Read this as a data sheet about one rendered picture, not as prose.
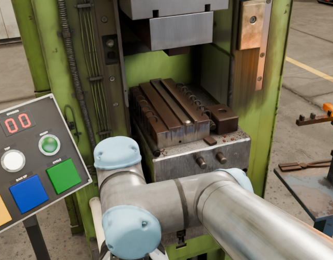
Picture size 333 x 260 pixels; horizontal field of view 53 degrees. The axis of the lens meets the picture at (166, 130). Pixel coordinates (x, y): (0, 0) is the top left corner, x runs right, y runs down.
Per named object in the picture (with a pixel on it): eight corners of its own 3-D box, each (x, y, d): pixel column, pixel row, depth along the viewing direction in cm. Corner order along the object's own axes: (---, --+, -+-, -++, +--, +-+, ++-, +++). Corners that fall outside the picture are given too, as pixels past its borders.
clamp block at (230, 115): (238, 131, 126) (239, 116, 122) (218, 135, 123) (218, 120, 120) (223, 116, 135) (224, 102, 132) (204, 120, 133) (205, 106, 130)
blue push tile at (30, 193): (49, 199, 88) (37, 174, 87) (22, 214, 84) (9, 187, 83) (47, 199, 90) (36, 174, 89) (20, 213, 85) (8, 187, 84)
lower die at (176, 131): (209, 137, 122) (209, 117, 118) (157, 149, 117) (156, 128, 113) (171, 93, 157) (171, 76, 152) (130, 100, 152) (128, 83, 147)
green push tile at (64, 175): (82, 181, 94) (71, 158, 93) (57, 194, 90) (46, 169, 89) (79, 181, 95) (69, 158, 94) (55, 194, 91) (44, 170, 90)
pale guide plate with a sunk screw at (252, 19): (260, 47, 125) (266, -1, 116) (239, 50, 122) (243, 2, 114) (257, 45, 126) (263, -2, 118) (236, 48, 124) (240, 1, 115)
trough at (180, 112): (196, 123, 118) (196, 119, 117) (183, 126, 116) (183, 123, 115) (161, 80, 152) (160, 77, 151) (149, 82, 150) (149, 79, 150)
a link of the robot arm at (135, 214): (188, 211, 43) (167, 162, 52) (100, 230, 41) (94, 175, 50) (188, 252, 47) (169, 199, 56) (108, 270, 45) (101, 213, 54)
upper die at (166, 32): (212, 42, 104) (213, 11, 99) (151, 51, 99) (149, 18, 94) (169, 15, 138) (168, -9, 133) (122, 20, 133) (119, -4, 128)
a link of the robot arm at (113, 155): (92, 166, 49) (90, 136, 56) (102, 218, 55) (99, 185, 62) (144, 157, 50) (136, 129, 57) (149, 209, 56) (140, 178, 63)
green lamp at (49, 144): (60, 152, 91) (57, 139, 89) (42, 156, 90) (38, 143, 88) (59, 146, 94) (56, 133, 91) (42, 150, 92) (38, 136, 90)
